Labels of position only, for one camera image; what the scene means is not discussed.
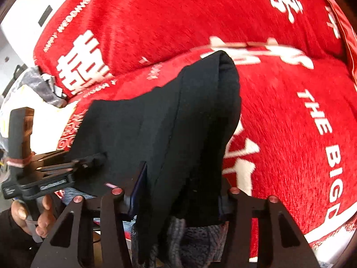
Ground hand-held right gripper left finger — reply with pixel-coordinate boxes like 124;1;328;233
31;160;148;268

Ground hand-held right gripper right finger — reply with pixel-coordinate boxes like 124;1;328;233
219;186;321;268

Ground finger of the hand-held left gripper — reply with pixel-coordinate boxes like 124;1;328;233
37;152;108;177
33;149;70;162

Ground blue-grey patterned cloth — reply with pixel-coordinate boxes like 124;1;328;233
61;188;229;268

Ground black pants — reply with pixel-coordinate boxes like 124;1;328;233
65;50;242;268

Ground person's left forearm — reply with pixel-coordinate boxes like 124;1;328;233
0;209;42;268

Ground person's left hand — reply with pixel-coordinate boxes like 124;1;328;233
10;195;55;238

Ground grey plastic bag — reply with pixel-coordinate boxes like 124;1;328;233
11;65;69;109

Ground red printed sofa cover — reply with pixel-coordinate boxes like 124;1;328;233
56;45;357;263

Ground white cabinet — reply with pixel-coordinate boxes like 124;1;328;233
0;0;70;62

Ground red printed back cushion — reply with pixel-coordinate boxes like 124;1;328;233
33;0;345;98

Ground red satin embroidered pillow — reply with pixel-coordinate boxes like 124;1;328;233
322;0;357;86

